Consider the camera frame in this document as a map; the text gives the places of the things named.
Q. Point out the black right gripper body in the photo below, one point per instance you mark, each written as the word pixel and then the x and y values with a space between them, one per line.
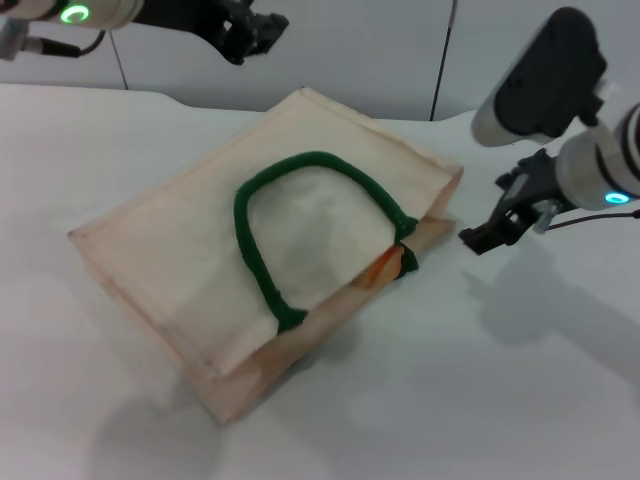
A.
pixel 535 177

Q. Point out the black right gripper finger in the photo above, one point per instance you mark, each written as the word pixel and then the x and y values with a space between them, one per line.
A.
pixel 482 240
pixel 527 217

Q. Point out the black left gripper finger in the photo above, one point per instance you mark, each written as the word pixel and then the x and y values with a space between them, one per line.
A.
pixel 237 42
pixel 270 30

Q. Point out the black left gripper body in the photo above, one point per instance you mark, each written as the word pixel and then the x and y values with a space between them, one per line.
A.
pixel 185 20

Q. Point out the orange striped long bread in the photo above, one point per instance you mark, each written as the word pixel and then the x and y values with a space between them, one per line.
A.
pixel 382 270

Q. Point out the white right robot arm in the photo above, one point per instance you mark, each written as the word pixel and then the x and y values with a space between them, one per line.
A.
pixel 600 165

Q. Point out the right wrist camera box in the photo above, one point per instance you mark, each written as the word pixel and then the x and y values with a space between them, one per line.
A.
pixel 545 75

